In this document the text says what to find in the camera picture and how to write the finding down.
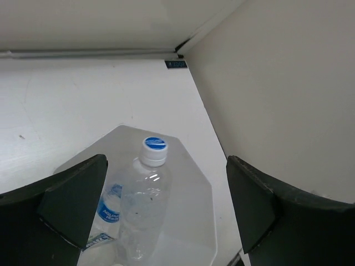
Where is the clear unlabeled plastic bottle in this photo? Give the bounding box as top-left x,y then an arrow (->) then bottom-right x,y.
119,137 -> 172,265

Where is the blue label water bottle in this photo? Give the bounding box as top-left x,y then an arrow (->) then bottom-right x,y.
90,184 -> 123,239

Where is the right dark table label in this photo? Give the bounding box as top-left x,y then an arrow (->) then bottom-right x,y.
165,60 -> 187,69

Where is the aluminium frame rail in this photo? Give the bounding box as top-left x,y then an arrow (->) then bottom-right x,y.
1,48 -> 177,59

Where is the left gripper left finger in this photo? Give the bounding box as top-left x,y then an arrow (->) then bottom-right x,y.
1,154 -> 108,265

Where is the white octagonal plastic bin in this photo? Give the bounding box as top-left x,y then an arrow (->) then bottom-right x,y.
52,124 -> 220,266

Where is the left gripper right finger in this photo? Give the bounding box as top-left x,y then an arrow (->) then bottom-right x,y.
226,156 -> 354,265

